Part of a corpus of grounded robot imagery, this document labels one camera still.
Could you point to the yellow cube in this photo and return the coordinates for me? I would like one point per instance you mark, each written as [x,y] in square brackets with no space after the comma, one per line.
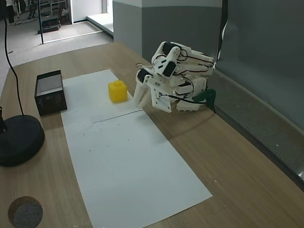
[118,93]

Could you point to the dark brown open box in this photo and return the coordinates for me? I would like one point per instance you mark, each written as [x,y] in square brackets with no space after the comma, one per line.
[51,101]

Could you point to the green table clamp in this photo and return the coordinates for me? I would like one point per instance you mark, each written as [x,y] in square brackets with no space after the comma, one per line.
[207,96]

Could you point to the small white paper sheet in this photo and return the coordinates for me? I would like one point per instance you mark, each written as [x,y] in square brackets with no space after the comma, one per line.
[92,97]

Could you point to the large white paper sheet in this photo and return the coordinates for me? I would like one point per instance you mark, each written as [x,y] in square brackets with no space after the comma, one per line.
[133,166]

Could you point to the black case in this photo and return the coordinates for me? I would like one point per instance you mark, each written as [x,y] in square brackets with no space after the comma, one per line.
[50,25]

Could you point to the black pole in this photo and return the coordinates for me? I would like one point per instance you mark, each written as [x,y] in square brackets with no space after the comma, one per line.
[40,21]

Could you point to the black desk lamp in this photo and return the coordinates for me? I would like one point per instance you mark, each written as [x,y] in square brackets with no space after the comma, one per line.
[20,140]

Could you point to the person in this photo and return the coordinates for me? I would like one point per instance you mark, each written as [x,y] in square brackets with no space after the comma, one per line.
[11,12]

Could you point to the round cork coaster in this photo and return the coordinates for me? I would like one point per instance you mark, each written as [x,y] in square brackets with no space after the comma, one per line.
[25,212]

